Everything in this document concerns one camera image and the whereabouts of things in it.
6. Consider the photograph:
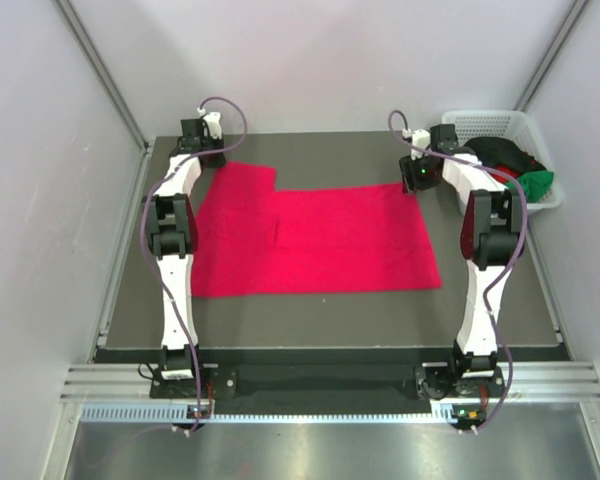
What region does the pink t shirt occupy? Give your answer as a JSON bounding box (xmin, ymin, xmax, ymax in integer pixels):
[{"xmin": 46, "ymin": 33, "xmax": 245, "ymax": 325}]
[{"xmin": 191, "ymin": 162, "xmax": 442, "ymax": 298}]

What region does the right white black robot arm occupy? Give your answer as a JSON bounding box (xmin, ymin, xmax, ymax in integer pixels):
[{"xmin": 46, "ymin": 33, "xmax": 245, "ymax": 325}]
[{"xmin": 397, "ymin": 124, "xmax": 528, "ymax": 400}]

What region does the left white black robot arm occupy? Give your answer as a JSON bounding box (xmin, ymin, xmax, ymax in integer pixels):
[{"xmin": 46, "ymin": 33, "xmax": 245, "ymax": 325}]
[{"xmin": 141, "ymin": 112, "xmax": 226, "ymax": 399}]

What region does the black t shirt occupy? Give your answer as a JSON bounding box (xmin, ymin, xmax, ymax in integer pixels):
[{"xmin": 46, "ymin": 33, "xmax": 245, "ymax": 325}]
[{"xmin": 464, "ymin": 136, "xmax": 546, "ymax": 176}]

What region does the red t shirt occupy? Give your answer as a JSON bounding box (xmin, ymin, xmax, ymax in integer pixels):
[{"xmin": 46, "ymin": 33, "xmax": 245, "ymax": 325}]
[{"xmin": 491, "ymin": 165, "xmax": 520, "ymax": 183}]

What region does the white plastic basket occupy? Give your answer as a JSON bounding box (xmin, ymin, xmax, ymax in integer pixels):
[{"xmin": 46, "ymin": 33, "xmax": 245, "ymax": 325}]
[{"xmin": 442, "ymin": 110, "xmax": 563, "ymax": 213}]

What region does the green t shirt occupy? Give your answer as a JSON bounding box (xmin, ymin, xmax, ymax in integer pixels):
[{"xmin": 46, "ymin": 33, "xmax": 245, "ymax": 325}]
[{"xmin": 517, "ymin": 170, "xmax": 554, "ymax": 203}]

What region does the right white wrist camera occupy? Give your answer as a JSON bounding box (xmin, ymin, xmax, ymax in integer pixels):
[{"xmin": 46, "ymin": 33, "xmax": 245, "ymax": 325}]
[{"xmin": 401, "ymin": 129, "xmax": 431, "ymax": 160}]

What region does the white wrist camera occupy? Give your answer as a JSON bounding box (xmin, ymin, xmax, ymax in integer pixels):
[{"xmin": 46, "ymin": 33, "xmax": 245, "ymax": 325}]
[
  {"xmin": 401, "ymin": 129, "xmax": 431, "ymax": 160},
  {"xmin": 197, "ymin": 107, "xmax": 223, "ymax": 140}
]

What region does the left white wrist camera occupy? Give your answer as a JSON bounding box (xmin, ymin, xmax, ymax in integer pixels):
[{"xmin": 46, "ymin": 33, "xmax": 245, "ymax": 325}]
[{"xmin": 197, "ymin": 107, "xmax": 223, "ymax": 140}]

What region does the right aluminium corner post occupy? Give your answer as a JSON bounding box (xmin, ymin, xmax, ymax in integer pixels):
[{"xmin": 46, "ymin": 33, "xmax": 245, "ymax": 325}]
[{"xmin": 513, "ymin": 0, "xmax": 592, "ymax": 111}]

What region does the aluminium corner post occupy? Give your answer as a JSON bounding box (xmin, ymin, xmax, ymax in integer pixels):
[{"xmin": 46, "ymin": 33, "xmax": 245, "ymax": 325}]
[
  {"xmin": 513, "ymin": 0, "xmax": 592, "ymax": 111},
  {"xmin": 51, "ymin": 0, "xmax": 149, "ymax": 151}
]

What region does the left aluminium corner post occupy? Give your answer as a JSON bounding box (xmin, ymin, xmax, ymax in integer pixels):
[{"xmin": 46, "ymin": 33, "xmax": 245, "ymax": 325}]
[{"xmin": 51, "ymin": 0, "xmax": 149, "ymax": 151}]

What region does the grey slotted cable duct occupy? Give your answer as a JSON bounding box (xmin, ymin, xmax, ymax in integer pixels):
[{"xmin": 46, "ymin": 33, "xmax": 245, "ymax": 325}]
[{"xmin": 81, "ymin": 402, "xmax": 487, "ymax": 422}]

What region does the aluminium frame rail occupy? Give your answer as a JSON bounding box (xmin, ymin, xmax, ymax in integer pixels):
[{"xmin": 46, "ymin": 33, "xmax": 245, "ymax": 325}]
[{"xmin": 61, "ymin": 361, "xmax": 600, "ymax": 403}]

